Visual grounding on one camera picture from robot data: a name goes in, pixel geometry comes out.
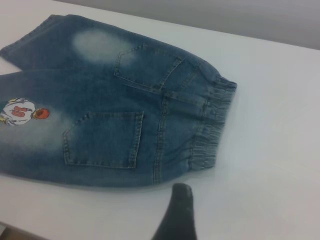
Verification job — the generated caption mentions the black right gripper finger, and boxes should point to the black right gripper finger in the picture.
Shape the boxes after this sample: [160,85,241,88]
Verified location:
[152,182,198,240]

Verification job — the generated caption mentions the blue denim shorts with print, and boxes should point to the blue denim shorts with print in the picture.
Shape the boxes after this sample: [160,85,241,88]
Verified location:
[0,13,238,188]

